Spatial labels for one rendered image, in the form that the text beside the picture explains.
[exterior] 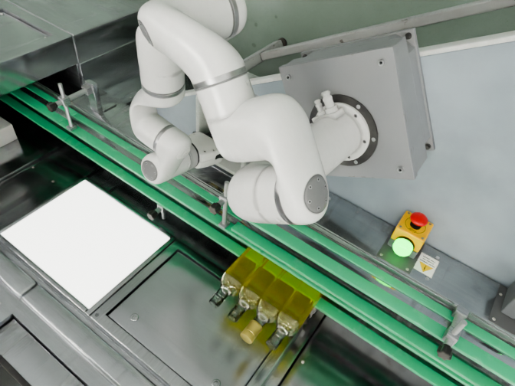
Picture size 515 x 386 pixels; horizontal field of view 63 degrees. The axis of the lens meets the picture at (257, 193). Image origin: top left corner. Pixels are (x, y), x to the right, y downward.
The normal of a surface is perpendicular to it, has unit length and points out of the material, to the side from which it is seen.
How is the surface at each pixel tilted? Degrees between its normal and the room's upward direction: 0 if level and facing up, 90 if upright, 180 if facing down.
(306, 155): 86
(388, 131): 5
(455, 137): 0
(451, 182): 0
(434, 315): 90
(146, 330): 90
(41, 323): 90
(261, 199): 23
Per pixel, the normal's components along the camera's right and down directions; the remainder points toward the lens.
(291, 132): 0.59, 0.00
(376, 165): -0.63, 0.48
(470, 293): 0.10, -0.69
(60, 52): 0.81, 0.47
